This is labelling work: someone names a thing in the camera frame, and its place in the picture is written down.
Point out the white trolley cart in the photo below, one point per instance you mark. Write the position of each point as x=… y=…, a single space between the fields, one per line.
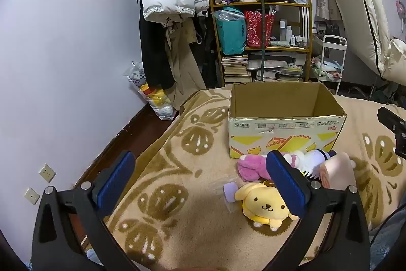
x=334 y=40

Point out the wall socket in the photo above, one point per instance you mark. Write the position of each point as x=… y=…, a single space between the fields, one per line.
x=32 y=195
x=47 y=173

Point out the stack of books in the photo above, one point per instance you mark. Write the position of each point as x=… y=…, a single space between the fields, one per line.
x=234 y=69

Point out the white upright boards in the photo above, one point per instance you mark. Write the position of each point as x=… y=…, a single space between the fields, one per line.
x=304 y=21

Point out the pink plush toy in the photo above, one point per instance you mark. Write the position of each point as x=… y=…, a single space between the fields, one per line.
x=250 y=166

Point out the printed cardboard box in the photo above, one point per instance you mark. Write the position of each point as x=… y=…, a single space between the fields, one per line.
x=285 y=131

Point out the plastic bag of toys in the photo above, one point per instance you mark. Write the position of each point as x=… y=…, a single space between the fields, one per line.
x=155 y=99

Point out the row of small bottles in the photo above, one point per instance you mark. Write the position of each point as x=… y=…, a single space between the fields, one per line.
x=288 y=34

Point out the red patterned bag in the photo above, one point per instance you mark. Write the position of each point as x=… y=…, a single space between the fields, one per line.
x=253 y=29

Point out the green pole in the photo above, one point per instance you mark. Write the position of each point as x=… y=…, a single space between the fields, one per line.
x=263 y=36

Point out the yellow dog plush toy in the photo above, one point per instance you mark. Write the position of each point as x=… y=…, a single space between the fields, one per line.
x=263 y=204

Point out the black hanging coat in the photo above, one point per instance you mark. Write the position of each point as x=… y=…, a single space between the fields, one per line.
x=155 y=52

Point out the cream cushion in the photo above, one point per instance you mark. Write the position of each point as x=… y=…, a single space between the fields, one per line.
x=395 y=58

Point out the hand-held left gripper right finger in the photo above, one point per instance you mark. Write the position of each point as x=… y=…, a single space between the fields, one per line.
x=285 y=182

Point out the teal bag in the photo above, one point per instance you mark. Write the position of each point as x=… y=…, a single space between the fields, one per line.
x=231 y=33

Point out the pink fan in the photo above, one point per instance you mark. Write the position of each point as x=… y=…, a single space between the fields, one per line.
x=400 y=8

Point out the peach plush toy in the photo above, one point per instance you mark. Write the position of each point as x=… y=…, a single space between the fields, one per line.
x=337 y=171

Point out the beige trench coat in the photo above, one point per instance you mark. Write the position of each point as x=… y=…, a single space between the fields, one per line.
x=184 y=67

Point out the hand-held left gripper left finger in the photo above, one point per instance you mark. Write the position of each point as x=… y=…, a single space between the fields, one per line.
x=115 y=182

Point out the dark hanging clothes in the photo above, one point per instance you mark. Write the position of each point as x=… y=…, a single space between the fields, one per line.
x=206 y=52

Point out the beige patterned blanket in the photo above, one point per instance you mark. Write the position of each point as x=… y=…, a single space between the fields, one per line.
x=190 y=182

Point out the wooden shelf rack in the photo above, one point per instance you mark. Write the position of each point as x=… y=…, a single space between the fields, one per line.
x=260 y=5

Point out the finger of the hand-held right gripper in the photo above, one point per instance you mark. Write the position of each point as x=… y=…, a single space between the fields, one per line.
x=400 y=137

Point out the white and navy plush toy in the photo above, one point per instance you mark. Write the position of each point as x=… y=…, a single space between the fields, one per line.
x=304 y=160

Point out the grey blue cloth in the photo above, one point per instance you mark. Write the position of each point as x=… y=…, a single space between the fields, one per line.
x=390 y=236

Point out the pile of magazines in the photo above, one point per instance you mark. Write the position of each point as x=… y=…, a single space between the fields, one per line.
x=279 y=67

